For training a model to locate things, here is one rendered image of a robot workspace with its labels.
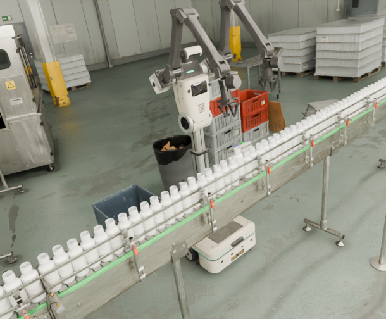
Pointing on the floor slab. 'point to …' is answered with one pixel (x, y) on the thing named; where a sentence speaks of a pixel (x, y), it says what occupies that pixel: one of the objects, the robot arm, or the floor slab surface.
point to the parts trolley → (258, 73)
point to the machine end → (13, 105)
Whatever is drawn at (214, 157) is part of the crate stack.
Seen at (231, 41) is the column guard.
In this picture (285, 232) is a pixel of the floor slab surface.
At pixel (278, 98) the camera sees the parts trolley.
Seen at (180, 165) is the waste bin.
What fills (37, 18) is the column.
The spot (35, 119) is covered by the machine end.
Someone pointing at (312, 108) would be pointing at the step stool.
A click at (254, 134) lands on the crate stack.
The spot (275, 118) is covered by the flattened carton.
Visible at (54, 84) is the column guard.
